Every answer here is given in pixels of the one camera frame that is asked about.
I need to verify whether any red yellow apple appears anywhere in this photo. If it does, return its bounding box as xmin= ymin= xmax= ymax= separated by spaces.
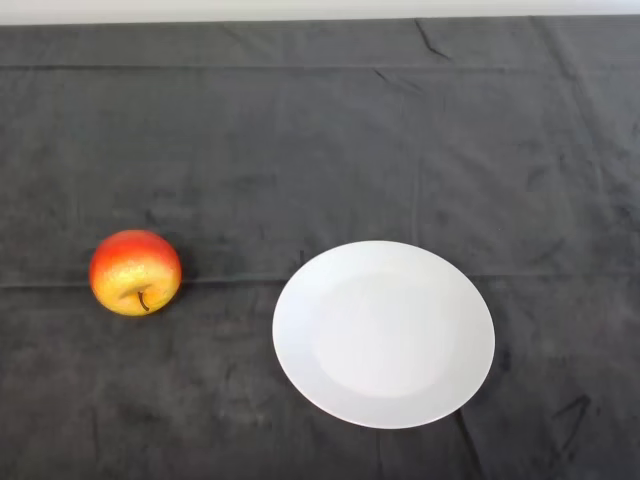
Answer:
xmin=88 ymin=229 xmax=183 ymax=318

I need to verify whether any white round plate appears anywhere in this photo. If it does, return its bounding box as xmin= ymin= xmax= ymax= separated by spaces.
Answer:
xmin=271 ymin=240 xmax=496 ymax=430

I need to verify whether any black table cloth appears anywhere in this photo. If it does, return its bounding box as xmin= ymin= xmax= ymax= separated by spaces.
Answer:
xmin=0 ymin=14 xmax=640 ymax=480

